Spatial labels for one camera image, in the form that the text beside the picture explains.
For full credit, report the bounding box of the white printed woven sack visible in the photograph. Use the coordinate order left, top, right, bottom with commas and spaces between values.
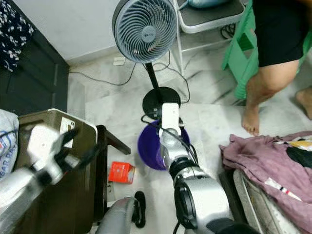
0, 110, 20, 166

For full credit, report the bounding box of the grey standing fan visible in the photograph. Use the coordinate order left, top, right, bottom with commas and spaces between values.
112, 0, 182, 120

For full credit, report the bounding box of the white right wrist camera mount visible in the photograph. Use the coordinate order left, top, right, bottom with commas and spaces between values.
161, 102, 181, 135

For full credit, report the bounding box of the person in black shorts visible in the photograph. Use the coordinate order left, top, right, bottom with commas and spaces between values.
242, 0, 312, 136

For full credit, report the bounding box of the black white floral garment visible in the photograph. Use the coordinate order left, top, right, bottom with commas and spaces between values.
0, 0, 36, 73

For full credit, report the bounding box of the long black left arm cable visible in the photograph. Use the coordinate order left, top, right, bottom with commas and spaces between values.
0, 128, 30, 139

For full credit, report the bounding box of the small orange box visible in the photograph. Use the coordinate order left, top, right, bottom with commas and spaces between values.
109, 161, 136, 185

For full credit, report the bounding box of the black fan cable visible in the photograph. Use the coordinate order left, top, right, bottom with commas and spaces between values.
154, 61, 191, 104

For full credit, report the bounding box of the white quilted mattress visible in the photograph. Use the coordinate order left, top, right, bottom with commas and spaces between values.
232, 168, 312, 234

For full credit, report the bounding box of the purple plastic bin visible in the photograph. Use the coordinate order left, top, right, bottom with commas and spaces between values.
137, 121, 191, 171

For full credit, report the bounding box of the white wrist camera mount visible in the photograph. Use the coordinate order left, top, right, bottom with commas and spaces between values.
27, 124, 64, 169
161, 102, 181, 135

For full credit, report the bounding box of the black floor cable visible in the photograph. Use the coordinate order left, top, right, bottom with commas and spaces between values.
69, 62, 137, 87

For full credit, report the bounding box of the green plastic stool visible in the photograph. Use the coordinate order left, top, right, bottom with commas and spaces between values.
222, 0, 312, 100

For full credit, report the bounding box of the light blue bundle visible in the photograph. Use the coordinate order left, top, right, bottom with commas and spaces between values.
188, 0, 232, 9

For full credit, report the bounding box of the black cable bundle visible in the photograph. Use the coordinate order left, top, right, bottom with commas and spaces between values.
220, 24, 237, 39

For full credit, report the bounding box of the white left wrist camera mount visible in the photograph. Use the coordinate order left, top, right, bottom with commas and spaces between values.
27, 124, 64, 169

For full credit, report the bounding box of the black wooden cabinet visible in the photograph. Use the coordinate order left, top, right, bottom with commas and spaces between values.
0, 0, 70, 115

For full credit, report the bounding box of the silver left robot leg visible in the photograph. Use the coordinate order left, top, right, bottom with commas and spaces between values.
95, 191, 147, 234

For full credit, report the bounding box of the white chair grey seat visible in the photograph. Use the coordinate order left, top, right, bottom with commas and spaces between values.
173, 0, 254, 76

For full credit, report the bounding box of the black side table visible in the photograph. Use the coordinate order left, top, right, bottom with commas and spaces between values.
95, 124, 131, 220

